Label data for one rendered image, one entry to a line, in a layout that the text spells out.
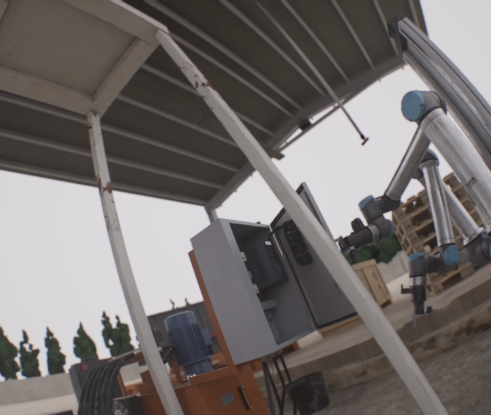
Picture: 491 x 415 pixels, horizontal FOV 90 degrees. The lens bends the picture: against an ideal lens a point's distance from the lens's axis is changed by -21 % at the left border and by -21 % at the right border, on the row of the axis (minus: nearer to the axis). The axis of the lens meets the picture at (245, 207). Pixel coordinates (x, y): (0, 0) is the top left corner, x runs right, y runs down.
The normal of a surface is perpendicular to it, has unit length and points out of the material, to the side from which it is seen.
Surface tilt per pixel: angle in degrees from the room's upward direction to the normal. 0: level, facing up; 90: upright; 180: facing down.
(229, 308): 90
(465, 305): 90
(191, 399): 90
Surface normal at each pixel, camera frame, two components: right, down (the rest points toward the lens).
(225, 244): -0.59, -0.12
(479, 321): -0.53, 0.07
